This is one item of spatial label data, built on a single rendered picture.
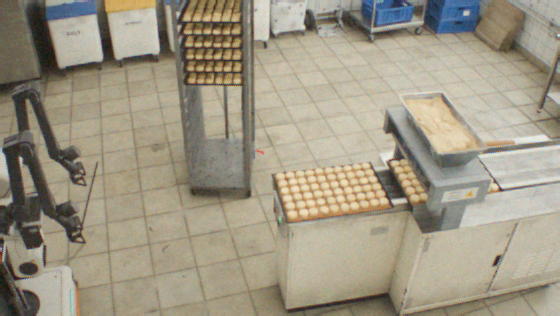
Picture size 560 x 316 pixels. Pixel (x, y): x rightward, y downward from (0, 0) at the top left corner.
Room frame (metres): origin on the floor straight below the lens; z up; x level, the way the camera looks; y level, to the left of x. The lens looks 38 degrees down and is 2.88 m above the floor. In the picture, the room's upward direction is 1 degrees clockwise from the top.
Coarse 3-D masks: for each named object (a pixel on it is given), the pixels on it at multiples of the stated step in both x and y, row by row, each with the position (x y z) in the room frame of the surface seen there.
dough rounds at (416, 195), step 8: (400, 160) 2.48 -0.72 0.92; (392, 168) 2.42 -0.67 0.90; (400, 168) 2.40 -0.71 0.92; (408, 168) 2.40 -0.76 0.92; (400, 176) 2.32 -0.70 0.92; (408, 176) 2.33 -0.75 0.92; (408, 184) 2.26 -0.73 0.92; (416, 184) 2.26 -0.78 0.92; (496, 184) 2.27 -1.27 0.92; (408, 192) 2.19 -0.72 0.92; (416, 192) 2.21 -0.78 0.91; (424, 192) 2.21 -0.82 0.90; (488, 192) 2.22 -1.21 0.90; (496, 192) 2.22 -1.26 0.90; (416, 200) 2.13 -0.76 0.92; (424, 200) 2.14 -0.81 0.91
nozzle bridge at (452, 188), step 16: (400, 112) 2.60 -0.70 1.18; (384, 128) 2.62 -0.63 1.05; (400, 128) 2.44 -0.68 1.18; (400, 144) 2.47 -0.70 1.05; (416, 144) 2.29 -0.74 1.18; (432, 160) 2.15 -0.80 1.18; (416, 176) 2.21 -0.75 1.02; (432, 176) 2.02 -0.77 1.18; (448, 176) 2.03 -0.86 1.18; (464, 176) 2.03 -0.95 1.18; (480, 176) 2.03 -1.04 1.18; (432, 192) 1.96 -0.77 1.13; (448, 192) 1.96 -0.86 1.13; (464, 192) 1.98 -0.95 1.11; (480, 192) 2.00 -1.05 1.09; (432, 208) 1.95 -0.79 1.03; (448, 208) 1.97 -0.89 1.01; (464, 208) 1.99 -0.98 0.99; (448, 224) 1.97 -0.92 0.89
